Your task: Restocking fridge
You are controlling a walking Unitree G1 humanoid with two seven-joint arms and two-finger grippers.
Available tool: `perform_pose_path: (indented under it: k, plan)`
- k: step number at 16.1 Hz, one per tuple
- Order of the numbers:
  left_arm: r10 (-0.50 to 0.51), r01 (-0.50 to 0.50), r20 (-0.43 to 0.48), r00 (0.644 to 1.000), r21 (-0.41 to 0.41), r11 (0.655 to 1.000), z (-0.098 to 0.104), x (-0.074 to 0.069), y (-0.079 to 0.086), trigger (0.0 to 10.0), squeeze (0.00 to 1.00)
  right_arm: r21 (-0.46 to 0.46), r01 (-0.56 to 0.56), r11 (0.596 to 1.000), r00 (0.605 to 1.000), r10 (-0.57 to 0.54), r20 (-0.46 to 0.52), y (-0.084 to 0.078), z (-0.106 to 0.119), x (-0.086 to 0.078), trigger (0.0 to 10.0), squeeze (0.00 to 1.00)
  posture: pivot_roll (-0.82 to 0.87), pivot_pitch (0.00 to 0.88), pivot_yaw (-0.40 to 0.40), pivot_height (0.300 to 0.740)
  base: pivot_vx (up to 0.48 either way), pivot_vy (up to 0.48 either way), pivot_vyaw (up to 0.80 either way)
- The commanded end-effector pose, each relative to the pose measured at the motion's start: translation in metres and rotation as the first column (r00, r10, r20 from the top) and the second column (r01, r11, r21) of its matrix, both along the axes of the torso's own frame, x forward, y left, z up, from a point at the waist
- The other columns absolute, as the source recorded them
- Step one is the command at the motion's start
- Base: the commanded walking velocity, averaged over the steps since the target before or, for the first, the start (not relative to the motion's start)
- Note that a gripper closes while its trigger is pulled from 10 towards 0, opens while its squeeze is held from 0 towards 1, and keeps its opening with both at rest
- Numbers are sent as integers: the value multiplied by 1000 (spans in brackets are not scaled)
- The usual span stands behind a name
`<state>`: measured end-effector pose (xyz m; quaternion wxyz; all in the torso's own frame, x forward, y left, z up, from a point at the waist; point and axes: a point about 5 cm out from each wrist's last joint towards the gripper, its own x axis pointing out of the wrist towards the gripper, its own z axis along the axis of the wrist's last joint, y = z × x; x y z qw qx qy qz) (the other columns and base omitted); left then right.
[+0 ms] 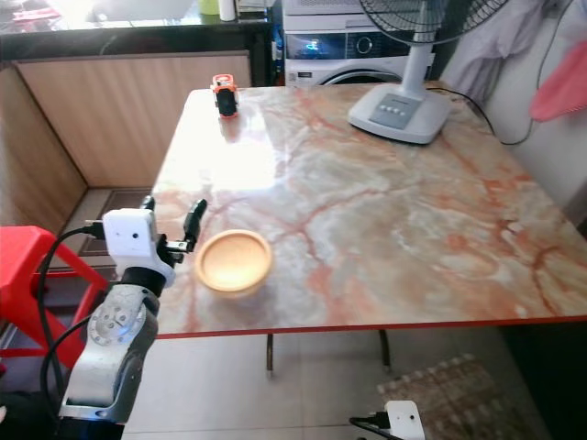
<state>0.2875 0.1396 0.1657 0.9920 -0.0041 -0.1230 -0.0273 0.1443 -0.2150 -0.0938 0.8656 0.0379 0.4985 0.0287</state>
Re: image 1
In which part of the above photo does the small orange black toy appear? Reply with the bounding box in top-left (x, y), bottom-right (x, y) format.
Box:
top-left (211, 74), bottom-right (239, 120)

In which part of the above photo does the black fan power cable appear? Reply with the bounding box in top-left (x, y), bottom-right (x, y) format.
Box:
top-left (426, 82), bottom-right (537, 146)

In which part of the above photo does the pink cloth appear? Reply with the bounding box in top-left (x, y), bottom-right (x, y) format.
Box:
top-left (530, 62), bottom-right (587, 123)

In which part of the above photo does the dark brown floor mat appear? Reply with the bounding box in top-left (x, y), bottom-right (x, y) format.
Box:
top-left (60, 186), bottom-right (152, 267)

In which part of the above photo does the tan orange plastic bowl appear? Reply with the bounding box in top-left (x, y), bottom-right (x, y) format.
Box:
top-left (195, 229), bottom-right (274, 296)

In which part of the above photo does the marble top table red edge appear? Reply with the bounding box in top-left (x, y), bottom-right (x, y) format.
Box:
top-left (138, 82), bottom-right (587, 377)

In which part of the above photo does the red plastic stool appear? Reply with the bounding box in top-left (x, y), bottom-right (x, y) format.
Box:
top-left (0, 225), bottom-right (113, 368)

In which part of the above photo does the white pedestal fan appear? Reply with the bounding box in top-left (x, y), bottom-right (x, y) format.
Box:
top-left (349, 0), bottom-right (515, 146)

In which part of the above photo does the wooden corner bench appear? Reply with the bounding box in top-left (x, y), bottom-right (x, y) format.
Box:
top-left (0, 50), bottom-right (253, 235)

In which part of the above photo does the grey hanging cloth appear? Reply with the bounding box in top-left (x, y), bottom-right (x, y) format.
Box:
top-left (440, 0), bottom-right (560, 104)

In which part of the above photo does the beige woven floor rug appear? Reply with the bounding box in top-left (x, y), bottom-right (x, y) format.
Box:
top-left (376, 353), bottom-right (528, 440)

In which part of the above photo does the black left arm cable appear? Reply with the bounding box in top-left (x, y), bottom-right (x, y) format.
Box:
top-left (35, 220), bottom-right (106, 404)

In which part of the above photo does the white washing machine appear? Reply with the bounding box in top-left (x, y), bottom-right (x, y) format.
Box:
top-left (280, 0), bottom-right (437, 88)

